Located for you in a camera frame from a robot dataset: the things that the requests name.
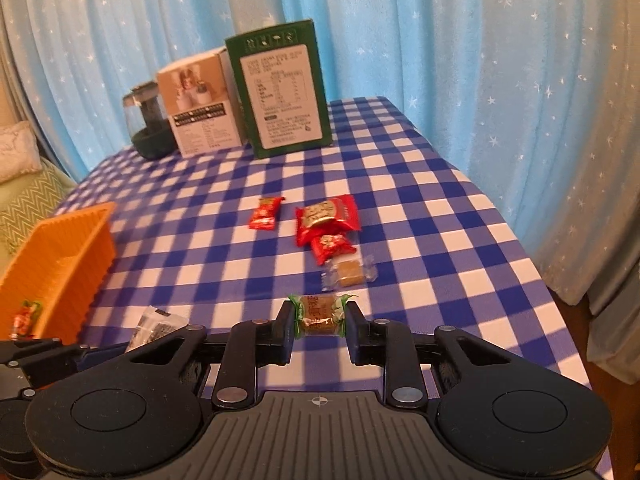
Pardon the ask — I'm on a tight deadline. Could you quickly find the grey curtain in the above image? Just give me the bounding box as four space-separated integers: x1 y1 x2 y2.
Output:
544 146 639 385

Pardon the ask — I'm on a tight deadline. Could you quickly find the clear brown cake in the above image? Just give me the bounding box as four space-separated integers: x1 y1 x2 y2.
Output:
321 256 378 292

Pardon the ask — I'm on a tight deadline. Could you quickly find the orange plastic tray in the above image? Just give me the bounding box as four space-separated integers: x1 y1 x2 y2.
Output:
1 202 116 344

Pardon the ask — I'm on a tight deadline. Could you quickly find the small red white candy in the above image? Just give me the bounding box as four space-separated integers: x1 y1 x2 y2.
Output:
310 233 357 266

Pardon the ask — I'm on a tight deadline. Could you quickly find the blue checkered tablecloth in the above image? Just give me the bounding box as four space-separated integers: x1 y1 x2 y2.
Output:
60 97 587 382

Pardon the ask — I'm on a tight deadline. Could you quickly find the green zigzag cushion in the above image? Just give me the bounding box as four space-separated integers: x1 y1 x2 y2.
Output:
1 159 76 256

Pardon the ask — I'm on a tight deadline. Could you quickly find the dark glass humidifier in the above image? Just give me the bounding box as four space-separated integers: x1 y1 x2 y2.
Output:
122 80 178 160

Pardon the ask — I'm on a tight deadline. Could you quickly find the blue star curtain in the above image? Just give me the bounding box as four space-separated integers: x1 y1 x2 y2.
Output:
0 0 640 271

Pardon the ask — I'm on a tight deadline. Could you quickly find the green brown candy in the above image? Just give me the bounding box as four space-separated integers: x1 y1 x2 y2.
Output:
288 294 354 338

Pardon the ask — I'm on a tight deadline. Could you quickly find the white pink cushion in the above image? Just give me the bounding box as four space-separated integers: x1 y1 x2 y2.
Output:
0 122 42 183

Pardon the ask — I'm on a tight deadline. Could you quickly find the large red gold snack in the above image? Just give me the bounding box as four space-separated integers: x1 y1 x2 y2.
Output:
295 194 361 247

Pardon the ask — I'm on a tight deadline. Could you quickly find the clear grey snack packet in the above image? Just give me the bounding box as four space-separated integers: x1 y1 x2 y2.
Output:
126 306 189 352

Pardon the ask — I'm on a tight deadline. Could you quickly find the green carton box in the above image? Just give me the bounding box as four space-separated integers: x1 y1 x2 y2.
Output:
226 20 332 159

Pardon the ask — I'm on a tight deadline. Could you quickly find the dark green nut bar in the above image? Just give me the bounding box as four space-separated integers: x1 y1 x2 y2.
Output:
10 300 42 340

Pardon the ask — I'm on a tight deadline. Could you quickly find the white humidifier box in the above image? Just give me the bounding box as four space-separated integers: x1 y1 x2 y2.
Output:
156 47 246 157

